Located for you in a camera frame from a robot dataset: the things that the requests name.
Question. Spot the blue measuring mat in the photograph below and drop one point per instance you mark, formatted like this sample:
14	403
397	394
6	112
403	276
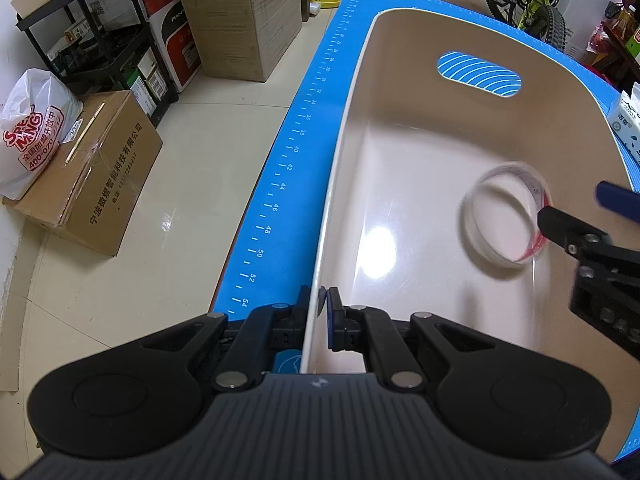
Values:
276	249

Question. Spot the large wrapped cardboard box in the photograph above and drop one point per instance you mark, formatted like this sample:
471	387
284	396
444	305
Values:
242	39

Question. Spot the beige plastic storage bin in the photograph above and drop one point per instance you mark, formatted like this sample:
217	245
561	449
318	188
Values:
434	104

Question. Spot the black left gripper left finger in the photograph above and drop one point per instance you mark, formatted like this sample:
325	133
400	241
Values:
270	338

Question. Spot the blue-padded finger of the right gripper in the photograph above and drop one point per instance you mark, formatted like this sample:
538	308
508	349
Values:
621	201

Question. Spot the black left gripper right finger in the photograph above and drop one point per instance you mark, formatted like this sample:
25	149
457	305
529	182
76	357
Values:
381	341

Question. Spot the brown cardboard box on floor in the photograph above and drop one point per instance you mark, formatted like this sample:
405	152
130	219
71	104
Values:
89	190

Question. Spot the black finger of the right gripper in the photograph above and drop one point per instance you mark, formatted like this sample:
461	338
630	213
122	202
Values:
572	234

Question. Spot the white red plastic bag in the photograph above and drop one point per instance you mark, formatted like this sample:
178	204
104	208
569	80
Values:
38	113

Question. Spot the red white appliance box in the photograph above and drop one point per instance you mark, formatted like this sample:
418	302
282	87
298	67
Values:
172	33

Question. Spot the cluttered shelf with goods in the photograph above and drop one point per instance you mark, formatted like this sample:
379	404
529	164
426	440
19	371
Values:
614	46

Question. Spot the white blue tissue box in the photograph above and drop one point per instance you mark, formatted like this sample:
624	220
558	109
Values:
624	120

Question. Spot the white double-sided tape roll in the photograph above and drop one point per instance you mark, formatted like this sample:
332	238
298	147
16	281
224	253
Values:
499	215

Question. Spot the black metal shelf rack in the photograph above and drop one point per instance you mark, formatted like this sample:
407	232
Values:
100	45

